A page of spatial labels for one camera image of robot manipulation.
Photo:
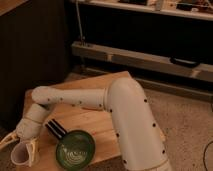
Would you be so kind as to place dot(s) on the green glass plate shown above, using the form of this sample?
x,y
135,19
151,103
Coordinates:
x,y
75,150

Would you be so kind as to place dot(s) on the black handle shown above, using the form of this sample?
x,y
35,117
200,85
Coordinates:
x,y
188,64

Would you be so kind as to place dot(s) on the white ceramic cup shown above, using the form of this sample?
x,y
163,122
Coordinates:
x,y
19,155

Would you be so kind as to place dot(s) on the thin metal pole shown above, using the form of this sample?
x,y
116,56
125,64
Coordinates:
x,y
82,39

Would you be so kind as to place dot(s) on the white shelf with clutter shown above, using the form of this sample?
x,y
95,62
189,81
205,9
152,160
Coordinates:
x,y
147,9

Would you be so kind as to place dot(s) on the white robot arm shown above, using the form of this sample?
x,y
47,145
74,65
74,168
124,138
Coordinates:
x,y
139,139

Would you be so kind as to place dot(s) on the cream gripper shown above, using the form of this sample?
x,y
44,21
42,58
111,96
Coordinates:
x,y
32,145

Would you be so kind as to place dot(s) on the grey metal rail case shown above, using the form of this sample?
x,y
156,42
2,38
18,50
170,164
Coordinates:
x,y
140,60

